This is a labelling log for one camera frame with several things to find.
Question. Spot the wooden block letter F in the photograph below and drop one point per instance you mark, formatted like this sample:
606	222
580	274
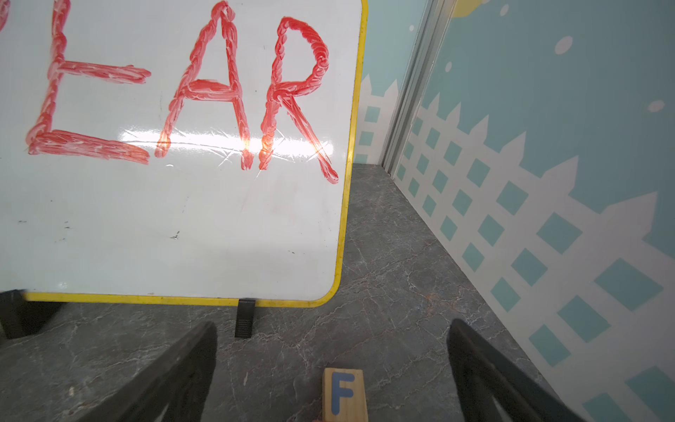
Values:
344	395

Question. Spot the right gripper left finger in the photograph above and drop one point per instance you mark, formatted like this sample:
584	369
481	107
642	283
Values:
174	387

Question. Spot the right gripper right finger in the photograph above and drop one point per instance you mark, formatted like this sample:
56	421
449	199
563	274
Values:
489	385

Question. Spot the whiteboard with PEAR writing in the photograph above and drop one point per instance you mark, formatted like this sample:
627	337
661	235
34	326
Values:
175	152

